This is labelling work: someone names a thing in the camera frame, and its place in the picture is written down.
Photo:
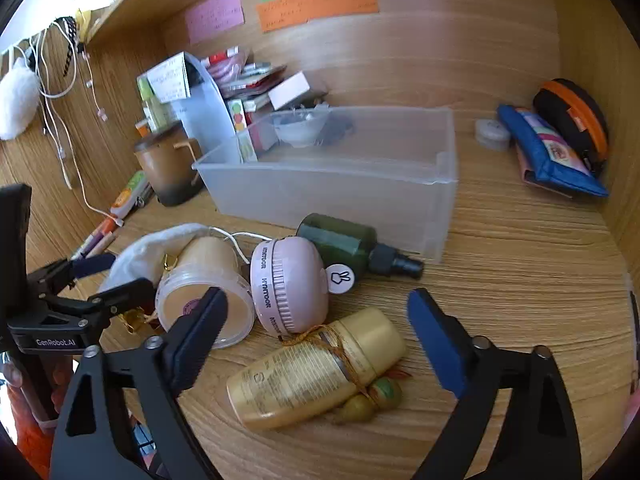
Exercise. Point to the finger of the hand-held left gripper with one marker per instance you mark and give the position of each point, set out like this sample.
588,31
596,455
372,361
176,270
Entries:
95,265
125,294

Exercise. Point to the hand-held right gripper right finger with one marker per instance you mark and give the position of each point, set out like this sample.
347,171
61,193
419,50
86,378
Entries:
435,340

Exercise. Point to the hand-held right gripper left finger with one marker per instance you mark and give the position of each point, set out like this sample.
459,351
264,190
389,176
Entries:
200,340

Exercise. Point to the white cloth pouch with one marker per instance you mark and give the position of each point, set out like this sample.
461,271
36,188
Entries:
145,255

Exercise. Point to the beige cream jar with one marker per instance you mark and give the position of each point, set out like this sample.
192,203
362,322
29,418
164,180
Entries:
210,270

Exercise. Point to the yellow lotion bottle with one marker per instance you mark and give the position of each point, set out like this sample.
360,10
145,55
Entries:
300,375

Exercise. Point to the dark green pump bottle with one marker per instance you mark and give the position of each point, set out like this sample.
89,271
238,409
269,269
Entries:
340,242

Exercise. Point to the clear plastic bin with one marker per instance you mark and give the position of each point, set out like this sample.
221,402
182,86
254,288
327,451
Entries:
350,185

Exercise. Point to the wooden desktop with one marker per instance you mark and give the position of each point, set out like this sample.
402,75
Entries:
525,270

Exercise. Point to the person's left hand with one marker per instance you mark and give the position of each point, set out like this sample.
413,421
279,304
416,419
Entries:
62,385

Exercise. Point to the purple pen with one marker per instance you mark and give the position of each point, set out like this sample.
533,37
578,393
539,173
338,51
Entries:
90,246

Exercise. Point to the orange marker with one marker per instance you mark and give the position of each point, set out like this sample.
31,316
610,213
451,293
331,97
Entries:
102,228

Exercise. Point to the white green orange tube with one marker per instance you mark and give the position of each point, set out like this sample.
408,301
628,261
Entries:
127,195

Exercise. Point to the dark metal clip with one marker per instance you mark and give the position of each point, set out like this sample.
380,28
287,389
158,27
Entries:
142,197

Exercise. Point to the brown mug with lid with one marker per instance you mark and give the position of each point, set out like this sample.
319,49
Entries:
162,170

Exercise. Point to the orange box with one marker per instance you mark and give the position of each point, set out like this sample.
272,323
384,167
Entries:
142,128

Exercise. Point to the pink earphones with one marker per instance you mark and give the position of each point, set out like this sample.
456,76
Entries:
102,116

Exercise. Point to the white plush toy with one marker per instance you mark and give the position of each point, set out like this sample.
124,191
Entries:
17,100

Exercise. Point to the pink flat pouch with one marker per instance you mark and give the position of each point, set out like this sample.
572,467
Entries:
525,170

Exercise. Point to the white file holder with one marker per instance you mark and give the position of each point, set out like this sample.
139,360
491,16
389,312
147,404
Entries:
210,110

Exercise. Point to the white handwritten paper sheet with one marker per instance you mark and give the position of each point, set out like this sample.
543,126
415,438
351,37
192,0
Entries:
170,80

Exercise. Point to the white box with coloured dots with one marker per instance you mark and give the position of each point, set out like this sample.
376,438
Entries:
239,125

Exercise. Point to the small white round jar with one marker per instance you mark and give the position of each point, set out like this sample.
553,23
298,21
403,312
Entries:
491,134

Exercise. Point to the blue pencil pouch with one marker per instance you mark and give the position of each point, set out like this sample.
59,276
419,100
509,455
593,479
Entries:
530,145

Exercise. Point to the small translucent bowl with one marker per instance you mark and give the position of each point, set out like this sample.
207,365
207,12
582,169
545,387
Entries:
300,130

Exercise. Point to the pile of small packets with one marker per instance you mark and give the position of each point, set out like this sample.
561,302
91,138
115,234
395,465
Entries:
240,75

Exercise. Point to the yellow ornament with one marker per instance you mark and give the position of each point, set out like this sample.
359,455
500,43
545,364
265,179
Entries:
83,19

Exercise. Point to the plain white box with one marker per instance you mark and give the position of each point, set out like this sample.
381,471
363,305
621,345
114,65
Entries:
289,90

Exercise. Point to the black pouch with orange zipper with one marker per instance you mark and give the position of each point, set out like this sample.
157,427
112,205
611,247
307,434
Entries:
560,110

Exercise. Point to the pink paper note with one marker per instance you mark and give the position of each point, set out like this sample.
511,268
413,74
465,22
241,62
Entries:
215,15

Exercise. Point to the orange paper note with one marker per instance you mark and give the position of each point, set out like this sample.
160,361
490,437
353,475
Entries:
320,7

